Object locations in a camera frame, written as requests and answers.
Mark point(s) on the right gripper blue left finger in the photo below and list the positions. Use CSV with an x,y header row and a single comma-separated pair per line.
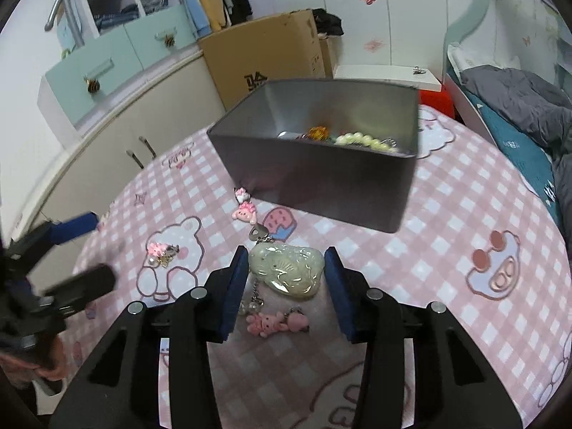
x,y
203,315

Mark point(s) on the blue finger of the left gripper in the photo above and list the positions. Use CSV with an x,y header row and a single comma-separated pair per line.
x,y
63,232

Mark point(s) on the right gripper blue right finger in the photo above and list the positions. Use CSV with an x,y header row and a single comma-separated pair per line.
x,y
369,316

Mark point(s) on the pink bear charm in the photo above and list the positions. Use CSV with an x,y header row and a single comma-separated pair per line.
x,y
263,325

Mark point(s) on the pink bow hair clip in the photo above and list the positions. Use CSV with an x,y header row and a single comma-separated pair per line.
x,y
161,254

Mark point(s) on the green jade pendant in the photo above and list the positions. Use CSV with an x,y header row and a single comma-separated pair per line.
x,y
286,269

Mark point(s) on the person left hand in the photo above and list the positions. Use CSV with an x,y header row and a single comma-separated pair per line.
x,y
20,373

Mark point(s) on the pink checkered tablecloth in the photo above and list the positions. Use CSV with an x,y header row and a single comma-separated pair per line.
x,y
474,237

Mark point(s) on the teal drawer cabinet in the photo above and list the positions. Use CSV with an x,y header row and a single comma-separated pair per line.
x,y
87,77

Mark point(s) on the grey metal tin box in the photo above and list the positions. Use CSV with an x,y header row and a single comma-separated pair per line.
x,y
345,149

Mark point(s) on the cream lower cabinet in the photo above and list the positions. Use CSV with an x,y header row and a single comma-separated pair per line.
x,y
41,177

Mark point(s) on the teal bed sheet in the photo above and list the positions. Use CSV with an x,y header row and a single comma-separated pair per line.
x,y
531,160

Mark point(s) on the red storage bench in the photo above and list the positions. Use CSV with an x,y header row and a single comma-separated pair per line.
x,y
441,101

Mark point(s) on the metal stair handrail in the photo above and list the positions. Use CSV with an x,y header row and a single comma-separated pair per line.
x,y
71,19

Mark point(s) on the grey duvet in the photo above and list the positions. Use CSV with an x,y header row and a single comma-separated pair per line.
x,y
538,109

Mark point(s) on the tall cardboard box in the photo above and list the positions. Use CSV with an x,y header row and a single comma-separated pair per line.
x,y
245,56

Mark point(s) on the white wardrobe doors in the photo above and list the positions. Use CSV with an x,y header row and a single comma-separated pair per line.
x,y
389,32

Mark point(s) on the teal bunk bed frame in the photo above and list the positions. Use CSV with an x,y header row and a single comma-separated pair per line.
x,y
530,35

